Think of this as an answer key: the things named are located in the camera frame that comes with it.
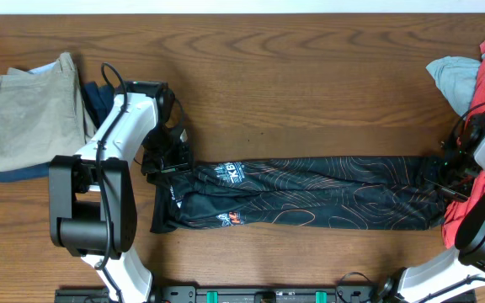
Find folded beige trousers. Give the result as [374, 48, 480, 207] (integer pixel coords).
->
[0, 52, 97, 172]

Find light blue folded garment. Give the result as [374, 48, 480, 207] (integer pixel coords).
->
[29, 61, 56, 74]

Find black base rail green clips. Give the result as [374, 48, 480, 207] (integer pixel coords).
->
[55, 273, 477, 303]

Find light grey-blue garment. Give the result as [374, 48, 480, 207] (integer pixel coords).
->
[426, 56, 482, 116]

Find folded navy blue garment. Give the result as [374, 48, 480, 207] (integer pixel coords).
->
[0, 82, 114, 183]

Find black printed cycling jersey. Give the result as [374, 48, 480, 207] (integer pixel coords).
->
[151, 156, 446, 234]

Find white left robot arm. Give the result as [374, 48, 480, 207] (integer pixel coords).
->
[49, 82, 193, 302]

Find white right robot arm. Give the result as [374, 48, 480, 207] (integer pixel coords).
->
[370, 136, 485, 302]

